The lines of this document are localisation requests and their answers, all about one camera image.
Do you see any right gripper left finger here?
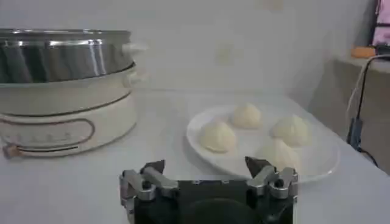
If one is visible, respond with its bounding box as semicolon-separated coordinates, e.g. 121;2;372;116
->
119;159;180;211

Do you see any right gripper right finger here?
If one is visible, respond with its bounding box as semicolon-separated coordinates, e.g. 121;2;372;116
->
244;156;299;200

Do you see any white steamed bun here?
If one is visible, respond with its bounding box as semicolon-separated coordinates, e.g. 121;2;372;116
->
269;114;313;149
230;102;263;130
199;120;238;154
258;138;302;176

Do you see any white round plate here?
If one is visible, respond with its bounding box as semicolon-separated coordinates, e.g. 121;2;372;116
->
185;103;341;183

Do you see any white side desk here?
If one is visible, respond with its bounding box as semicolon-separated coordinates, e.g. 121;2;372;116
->
307;54;390;176

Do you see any white electric pot base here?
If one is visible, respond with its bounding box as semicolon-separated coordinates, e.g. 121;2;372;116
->
0;65;147;159

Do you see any steel steamer basket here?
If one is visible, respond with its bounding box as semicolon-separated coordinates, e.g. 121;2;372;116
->
0;29;149;85

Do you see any orange bread roll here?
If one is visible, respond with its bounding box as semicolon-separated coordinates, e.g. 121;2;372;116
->
350;46;377;59

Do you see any black cable with adapter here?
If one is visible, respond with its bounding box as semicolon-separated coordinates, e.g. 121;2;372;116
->
346;54;390;167

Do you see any thin white cable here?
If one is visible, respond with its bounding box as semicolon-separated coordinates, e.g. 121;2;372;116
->
346;54;390;122

